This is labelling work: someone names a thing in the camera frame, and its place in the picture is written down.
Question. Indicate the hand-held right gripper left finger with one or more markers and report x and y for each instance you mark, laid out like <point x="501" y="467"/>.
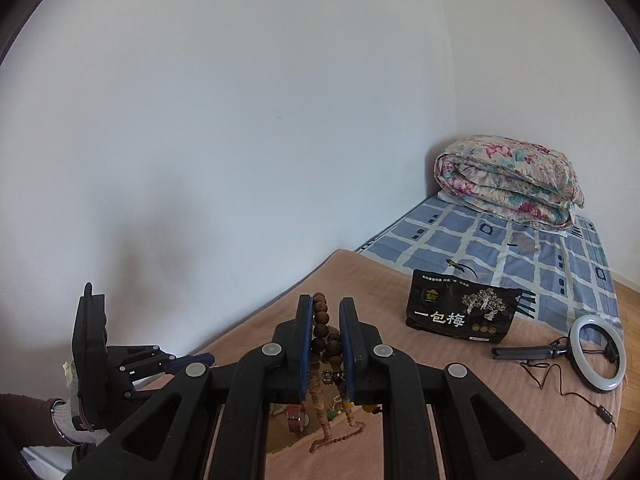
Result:
<point x="306" y="340"/>

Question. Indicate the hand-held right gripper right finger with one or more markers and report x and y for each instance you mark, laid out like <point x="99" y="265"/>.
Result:
<point x="346" y="345"/>

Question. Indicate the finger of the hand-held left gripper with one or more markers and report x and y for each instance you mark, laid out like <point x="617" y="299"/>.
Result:
<point x="197" y="361"/>

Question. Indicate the cardboard box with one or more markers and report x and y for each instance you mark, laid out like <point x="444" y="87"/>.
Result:
<point x="280" y="440"/>

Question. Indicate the person's left forearm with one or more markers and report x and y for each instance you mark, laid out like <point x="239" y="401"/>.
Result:
<point x="27" y="420"/>

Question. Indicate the person's left hand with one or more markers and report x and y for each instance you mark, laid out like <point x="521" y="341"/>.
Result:
<point x="67" y="420"/>

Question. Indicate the black snack bag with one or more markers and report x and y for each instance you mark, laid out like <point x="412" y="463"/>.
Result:
<point x="450" y="305"/>

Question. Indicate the blue checked bed sheet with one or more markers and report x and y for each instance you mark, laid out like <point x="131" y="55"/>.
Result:
<point x="450" y="240"/>

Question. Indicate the black hair claw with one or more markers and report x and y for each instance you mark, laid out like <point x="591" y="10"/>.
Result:
<point x="525" y="305"/>

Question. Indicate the folded floral quilt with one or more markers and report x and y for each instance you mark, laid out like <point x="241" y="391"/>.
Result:
<point x="500" y="180"/>

